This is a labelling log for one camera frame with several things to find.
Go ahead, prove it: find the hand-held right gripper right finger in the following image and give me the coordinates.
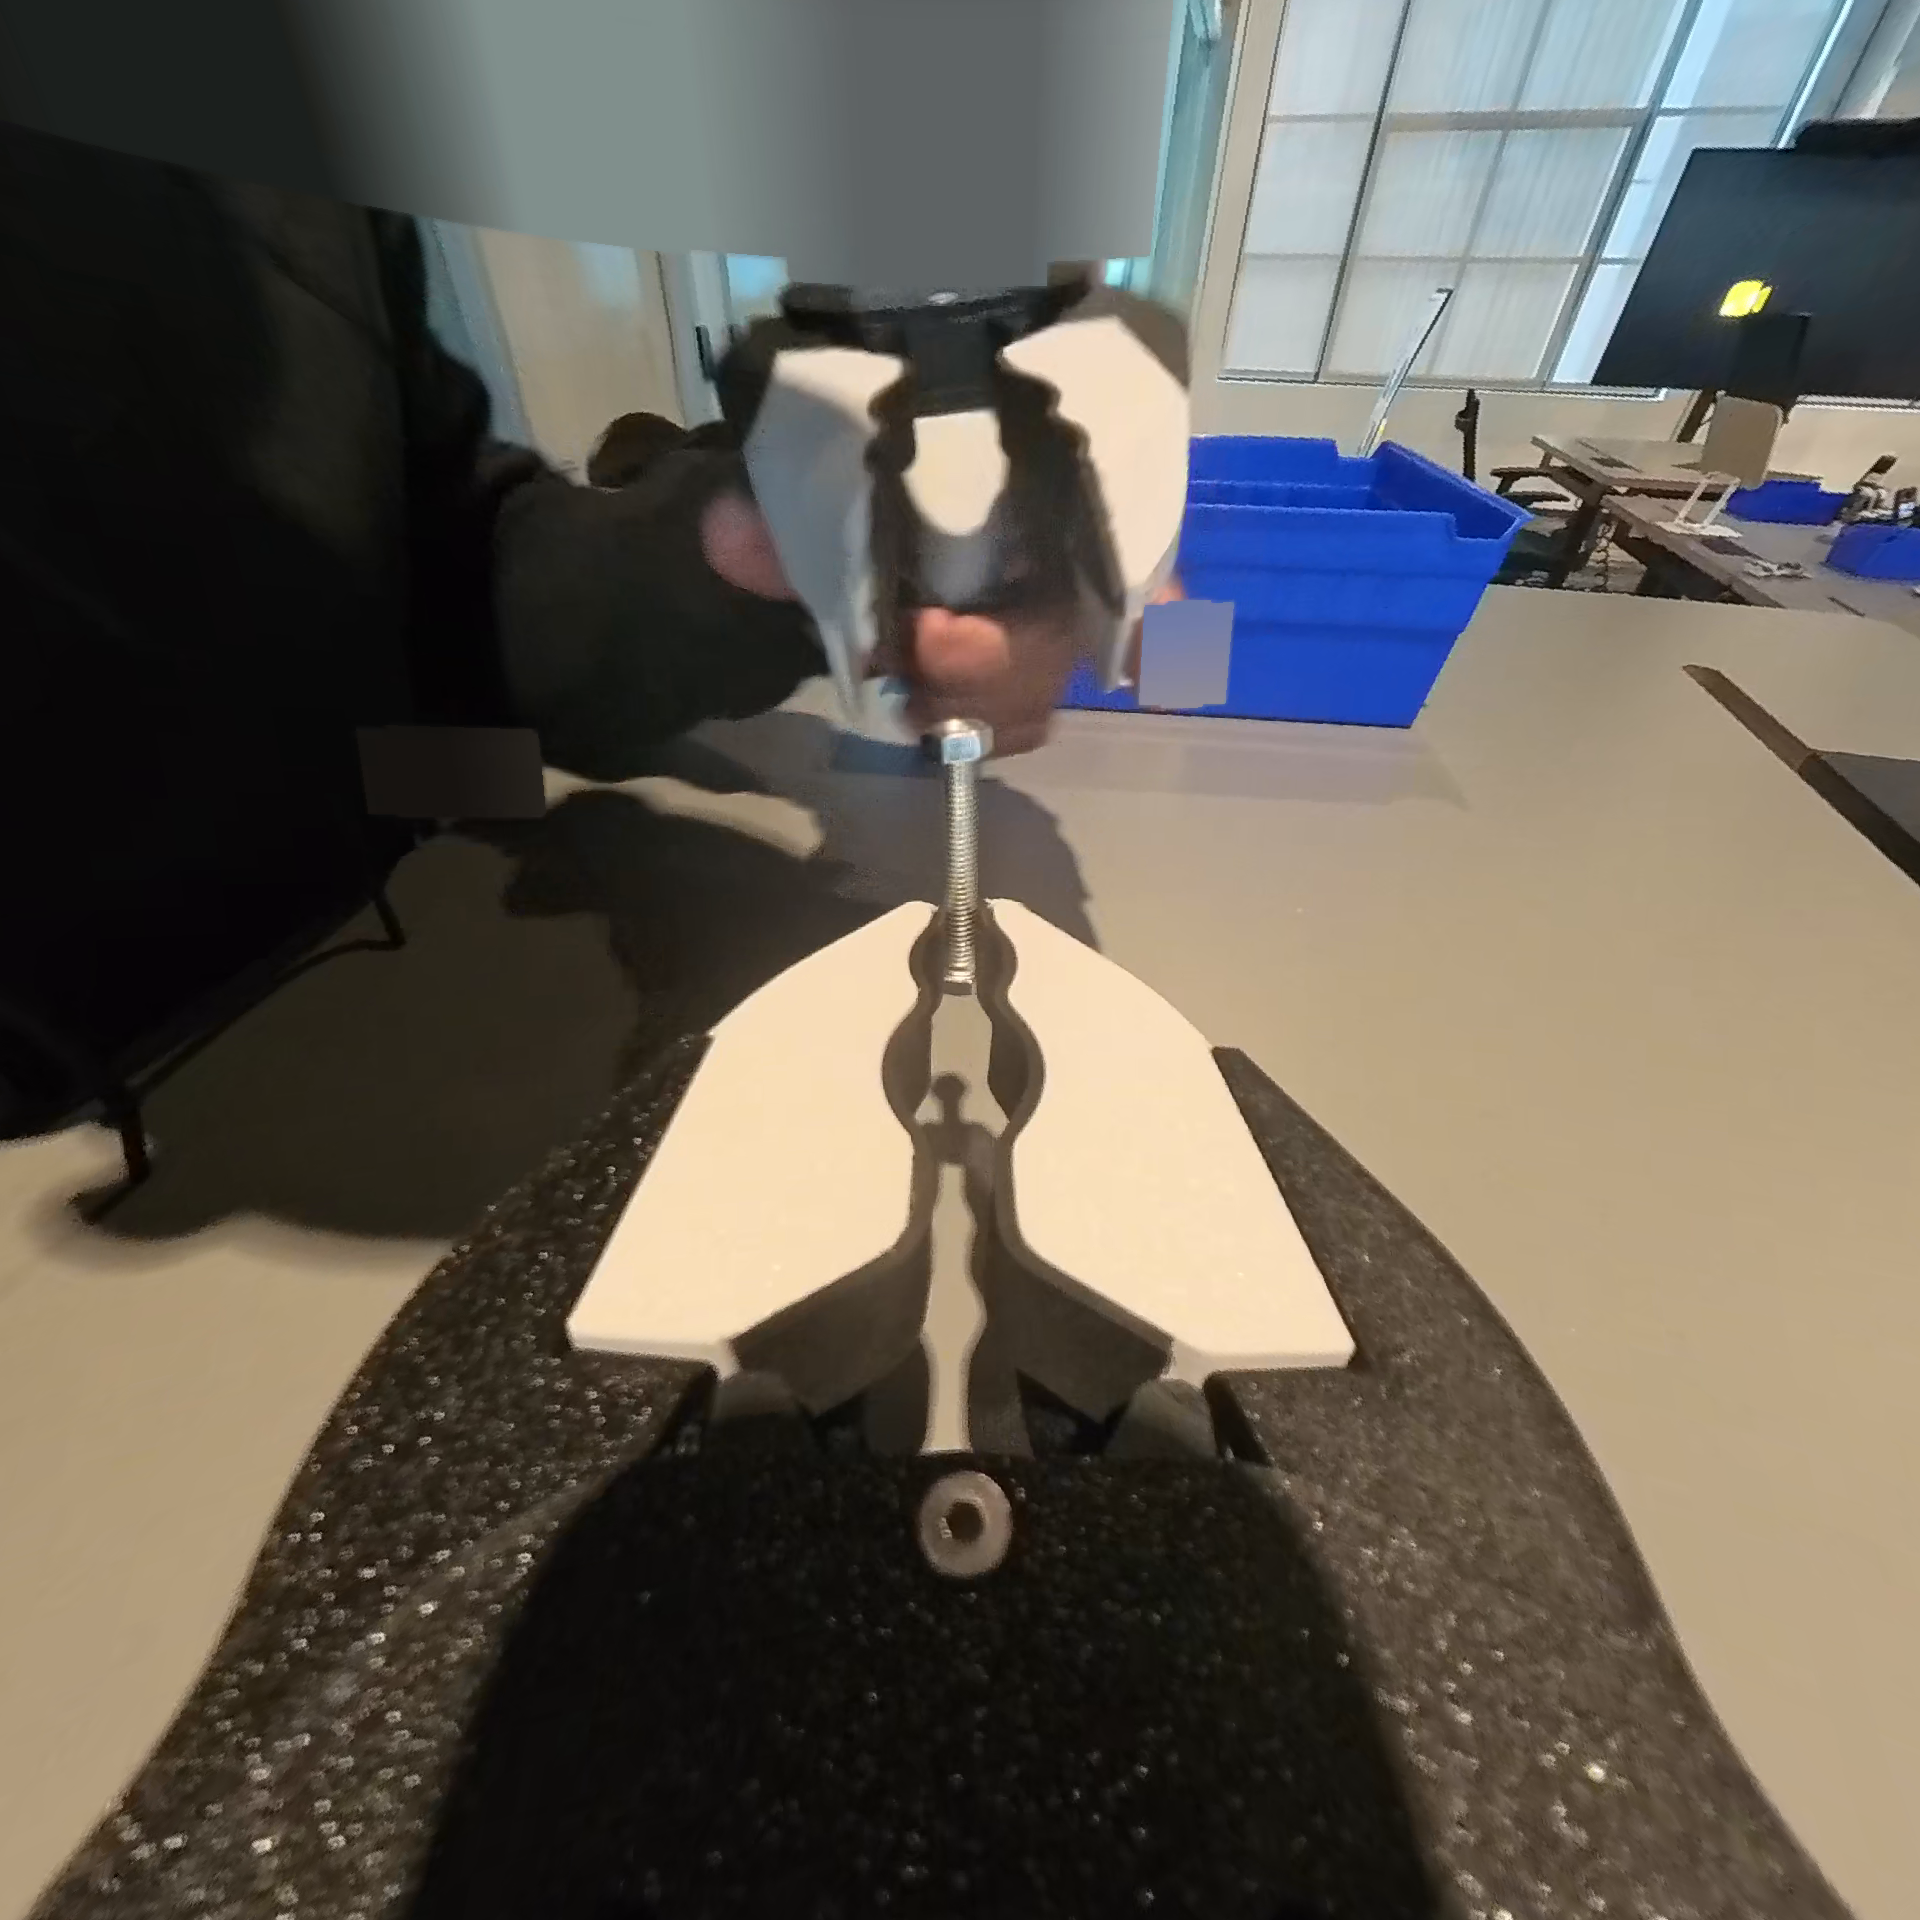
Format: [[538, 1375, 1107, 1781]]
[[971, 895, 1360, 1389]]

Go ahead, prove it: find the black office chair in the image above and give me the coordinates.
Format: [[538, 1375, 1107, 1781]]
[[1463, 390, 1595, 590]]

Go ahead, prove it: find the thin grey pole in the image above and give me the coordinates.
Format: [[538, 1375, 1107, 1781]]
[[1357, 285, 1455, 459]]

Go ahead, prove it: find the blue plastic tote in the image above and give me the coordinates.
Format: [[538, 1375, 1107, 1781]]
[[1056, 435, 1531, 732]]

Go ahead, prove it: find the black table mat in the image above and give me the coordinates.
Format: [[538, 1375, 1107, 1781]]
[[1808, 747, 1920, 886]]

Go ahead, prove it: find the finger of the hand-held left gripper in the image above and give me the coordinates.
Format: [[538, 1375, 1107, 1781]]
[[742, 344, 904, 744], [995, 306, 1198, 700]]

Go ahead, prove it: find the beige board on stand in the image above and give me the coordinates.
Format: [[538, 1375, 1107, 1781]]
[[1671, 392, 1790, 535]]

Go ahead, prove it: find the person's left hand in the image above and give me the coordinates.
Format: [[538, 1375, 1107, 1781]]
[[503, 428, 1113, 782]]

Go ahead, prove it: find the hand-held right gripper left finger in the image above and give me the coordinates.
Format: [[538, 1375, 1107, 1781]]
[[567, 895, 946, 1379]]

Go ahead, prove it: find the metal bolt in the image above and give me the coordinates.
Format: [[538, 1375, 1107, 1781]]
[[933, 719, 989, 992]]

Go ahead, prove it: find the black cord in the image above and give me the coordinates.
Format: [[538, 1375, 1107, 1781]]
[[81, 877, 408, 1216]]

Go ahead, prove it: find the black TV monitor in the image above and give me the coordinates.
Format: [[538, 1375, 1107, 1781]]
[[1590, 119, 1920, 405]]

